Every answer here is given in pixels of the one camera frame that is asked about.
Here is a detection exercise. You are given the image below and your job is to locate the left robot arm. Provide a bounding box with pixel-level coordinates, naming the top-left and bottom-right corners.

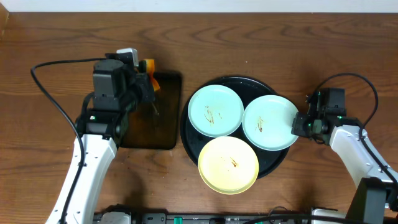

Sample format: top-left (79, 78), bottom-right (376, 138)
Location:
top-left (47, 59), bottom-right (160, 223)

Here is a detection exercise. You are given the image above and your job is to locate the left black cable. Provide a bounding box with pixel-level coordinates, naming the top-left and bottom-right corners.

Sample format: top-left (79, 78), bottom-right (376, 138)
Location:
top-left (30, 57), bottom-right (108, 224)

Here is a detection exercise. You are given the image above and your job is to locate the light blue plate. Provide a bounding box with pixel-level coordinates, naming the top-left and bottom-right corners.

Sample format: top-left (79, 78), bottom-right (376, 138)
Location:
top-left (188, 85), bottom-right (244, 138)

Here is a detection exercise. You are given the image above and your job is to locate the black rectangular water tray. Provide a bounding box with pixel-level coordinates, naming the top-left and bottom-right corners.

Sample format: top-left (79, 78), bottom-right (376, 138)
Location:
top-left (121, 70), bottom-right (182, 150)

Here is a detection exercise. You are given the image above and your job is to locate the orange green scrub sponge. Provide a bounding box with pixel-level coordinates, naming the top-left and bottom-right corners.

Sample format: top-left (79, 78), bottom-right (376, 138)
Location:
top-left (139, 58), bottom-right (160, 91)

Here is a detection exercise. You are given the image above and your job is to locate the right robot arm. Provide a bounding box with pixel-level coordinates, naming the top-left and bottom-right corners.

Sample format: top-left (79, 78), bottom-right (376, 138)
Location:
top-left (292, 88), bottom-right (397, 223)

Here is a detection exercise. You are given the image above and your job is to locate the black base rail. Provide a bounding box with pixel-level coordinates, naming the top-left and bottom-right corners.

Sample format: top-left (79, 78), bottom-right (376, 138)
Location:
top-left (93, 205), bottom-right (349, 224)

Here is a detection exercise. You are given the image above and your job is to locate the round black serving tray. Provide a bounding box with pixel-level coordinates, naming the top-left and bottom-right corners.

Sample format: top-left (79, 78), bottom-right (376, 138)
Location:
top-left (180, 75), bottom-right (289, 179)

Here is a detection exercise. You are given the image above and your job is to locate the yellow plate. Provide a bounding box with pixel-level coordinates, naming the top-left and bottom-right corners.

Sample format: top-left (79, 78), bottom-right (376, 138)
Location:
top-left (198, 136), bottom-right (259, 195)

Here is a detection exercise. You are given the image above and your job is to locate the pale green plate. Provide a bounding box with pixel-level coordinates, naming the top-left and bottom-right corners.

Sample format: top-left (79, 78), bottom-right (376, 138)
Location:
top-left (242, 95), bottom-right (299, 151)

